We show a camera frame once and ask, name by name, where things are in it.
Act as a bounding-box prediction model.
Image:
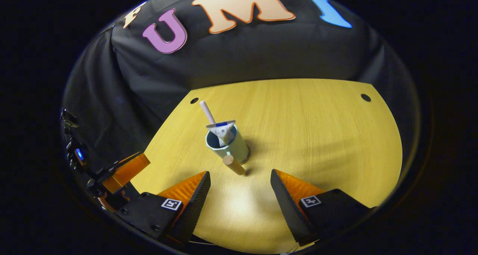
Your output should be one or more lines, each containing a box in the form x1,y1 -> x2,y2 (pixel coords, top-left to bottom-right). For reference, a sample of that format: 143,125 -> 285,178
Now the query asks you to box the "yellow wooden desktop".
131,78 -> 403,255

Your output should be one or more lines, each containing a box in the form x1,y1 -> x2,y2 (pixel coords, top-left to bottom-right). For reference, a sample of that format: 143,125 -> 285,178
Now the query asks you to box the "black backdrop cloth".
62,0 -> 420,181

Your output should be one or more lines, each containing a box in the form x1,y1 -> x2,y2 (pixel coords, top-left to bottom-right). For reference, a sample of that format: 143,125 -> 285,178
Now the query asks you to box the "pale green cup wooden handle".
205,126 -> 250,176

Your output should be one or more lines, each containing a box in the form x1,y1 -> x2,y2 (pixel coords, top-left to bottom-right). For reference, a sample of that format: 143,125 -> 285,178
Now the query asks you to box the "white toothpaste tube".
206,120 -> 236,147

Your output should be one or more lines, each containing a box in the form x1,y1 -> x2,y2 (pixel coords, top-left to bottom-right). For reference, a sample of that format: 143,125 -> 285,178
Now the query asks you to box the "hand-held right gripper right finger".
270,169 -> 376,247

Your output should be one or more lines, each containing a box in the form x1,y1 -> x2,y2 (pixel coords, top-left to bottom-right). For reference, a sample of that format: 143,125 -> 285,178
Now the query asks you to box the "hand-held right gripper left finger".
119,171 -> 211,245

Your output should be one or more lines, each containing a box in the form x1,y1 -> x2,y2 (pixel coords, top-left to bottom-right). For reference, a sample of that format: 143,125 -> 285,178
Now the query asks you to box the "pale pink toothbrush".
199,100 -> 217,126

